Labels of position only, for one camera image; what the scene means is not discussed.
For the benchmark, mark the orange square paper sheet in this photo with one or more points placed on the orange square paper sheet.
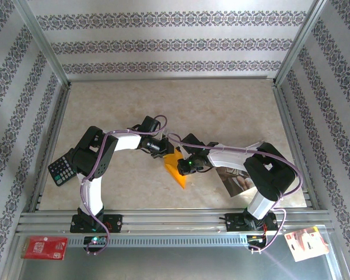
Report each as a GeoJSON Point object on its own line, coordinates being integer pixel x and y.
{"type": "Point", "coordinates": [175, 170]}

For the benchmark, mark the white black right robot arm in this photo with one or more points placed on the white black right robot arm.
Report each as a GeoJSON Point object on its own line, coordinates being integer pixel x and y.
{"type": "Point", "coordinates": [230, 157]}

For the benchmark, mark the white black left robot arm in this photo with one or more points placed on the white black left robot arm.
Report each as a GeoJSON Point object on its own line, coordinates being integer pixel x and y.
{"type": "Point", "coordinates": [125, 143]}

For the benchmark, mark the steel sheet panel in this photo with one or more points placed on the steel sheet panel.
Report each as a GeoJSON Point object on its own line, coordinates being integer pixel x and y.
{"type": "Point", "coordinates": [163, 265]}

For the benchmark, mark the photo cover book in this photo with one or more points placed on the photo cover book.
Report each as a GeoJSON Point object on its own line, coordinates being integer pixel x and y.
{"type": "Point", "coordinates": [236, 183]}

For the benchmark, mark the small circuit board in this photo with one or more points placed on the small circuit board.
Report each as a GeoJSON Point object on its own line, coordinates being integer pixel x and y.
{"type": "Point", "coordinates": [94, 240]}
{"type": "Point", "coordinates": [255, 239]}

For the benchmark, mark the black calculator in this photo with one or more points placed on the black calculator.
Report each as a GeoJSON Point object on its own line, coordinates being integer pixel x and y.
{"type": "Point", "coordinates": [61, 172]}

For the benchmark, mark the white red blister package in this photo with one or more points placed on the white red blister package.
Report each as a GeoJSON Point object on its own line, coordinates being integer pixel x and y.
{"type": "Point", "coordinates": [306, 243]}

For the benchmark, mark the red card package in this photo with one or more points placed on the red card package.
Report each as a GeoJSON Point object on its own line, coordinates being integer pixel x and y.
{"type": "Point", "coordinates": [43, 248]}

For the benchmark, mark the wide aluminium mounting rail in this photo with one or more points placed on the wide aluminium mounting rail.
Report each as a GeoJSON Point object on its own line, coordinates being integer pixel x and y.
{"type": "Point", "coordinates": [169, 221]}

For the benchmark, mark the thin aluminium rail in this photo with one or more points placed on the thin aluminium rail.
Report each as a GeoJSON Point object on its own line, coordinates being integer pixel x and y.
{"type": "Point", "coordinates": [169, 78]}

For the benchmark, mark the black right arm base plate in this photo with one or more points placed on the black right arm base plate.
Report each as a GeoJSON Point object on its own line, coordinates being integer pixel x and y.
{"type": "Point", "coordinates": [236, 223]}

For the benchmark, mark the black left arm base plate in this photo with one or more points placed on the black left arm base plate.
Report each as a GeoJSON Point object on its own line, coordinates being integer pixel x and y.
{"type": "Point", "coordinates": [113, 223]}

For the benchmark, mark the aluminium side rail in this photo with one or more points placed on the aluminium side rail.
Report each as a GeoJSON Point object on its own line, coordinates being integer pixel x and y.
{"type": "Point", "coordinates": [51, 131]}
{"type": "Point", "coordinates": [294, 140]}

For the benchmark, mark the aluminium frame post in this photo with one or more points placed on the aluminium frame post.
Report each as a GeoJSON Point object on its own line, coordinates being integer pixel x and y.
{"type": "Point", "coordinates": [43, 43]}
{"type": "Point", "coordinates": [300, 43]}

